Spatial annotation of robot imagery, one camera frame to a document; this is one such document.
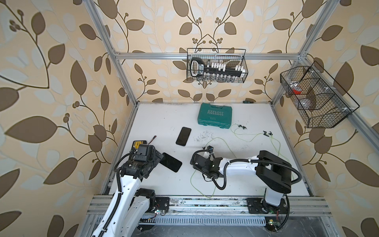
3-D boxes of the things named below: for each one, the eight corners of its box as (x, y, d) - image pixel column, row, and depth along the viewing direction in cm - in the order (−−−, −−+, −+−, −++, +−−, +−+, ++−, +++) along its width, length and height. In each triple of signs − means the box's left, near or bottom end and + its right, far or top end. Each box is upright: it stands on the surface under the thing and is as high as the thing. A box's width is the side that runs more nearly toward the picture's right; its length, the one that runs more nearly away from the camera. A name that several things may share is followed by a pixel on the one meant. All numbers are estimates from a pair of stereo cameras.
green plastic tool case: (196, 124, 109) (196, 120, 105) (200, 105, 121) (200, 101, 118) (230, 129, 106) (232, 125, 102) (231, 109, 118) (232, 105, 115)
